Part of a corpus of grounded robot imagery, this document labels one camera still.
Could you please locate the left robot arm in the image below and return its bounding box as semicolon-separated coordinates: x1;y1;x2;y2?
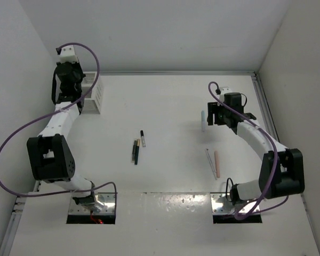
27;61;96;209

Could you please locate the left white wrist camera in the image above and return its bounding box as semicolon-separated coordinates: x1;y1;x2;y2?
59;45;79;64

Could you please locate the thin clear silver stick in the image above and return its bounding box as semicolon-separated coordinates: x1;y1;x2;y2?
205;148;218;180

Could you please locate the dark green gold pencil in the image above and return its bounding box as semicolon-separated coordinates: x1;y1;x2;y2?
134;139;141;165

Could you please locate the light blue makeup tube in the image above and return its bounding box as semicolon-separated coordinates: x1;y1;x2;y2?
201;110;205;132

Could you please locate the black clear mascara tube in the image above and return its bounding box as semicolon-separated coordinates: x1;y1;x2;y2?
140;130;146;147

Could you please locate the black grey makeup pencil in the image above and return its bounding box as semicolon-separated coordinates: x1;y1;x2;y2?
131;139;137;162

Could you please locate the aluminium frame rail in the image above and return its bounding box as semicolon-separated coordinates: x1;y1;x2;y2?
251;73;279;141

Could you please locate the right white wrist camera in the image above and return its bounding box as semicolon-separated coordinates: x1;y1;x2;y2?
219;87;233;102

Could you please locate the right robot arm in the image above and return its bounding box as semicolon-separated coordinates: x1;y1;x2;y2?
207;93;305;205

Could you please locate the pink makeup stick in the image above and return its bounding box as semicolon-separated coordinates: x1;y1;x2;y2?
214;150;220;179

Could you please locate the white two-slot organizer box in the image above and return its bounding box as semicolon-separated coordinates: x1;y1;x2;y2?
82;72;104;114

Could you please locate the metal base plate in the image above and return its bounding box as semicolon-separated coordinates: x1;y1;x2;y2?
68;193;115;215
210;193;255;216

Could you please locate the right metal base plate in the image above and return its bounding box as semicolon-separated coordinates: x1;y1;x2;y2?
210;193;255;216

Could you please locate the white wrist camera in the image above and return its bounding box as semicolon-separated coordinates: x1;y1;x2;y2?
59;45;79;64
219;87;233;102

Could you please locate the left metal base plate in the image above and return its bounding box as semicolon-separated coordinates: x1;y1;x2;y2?
68;193;115;215

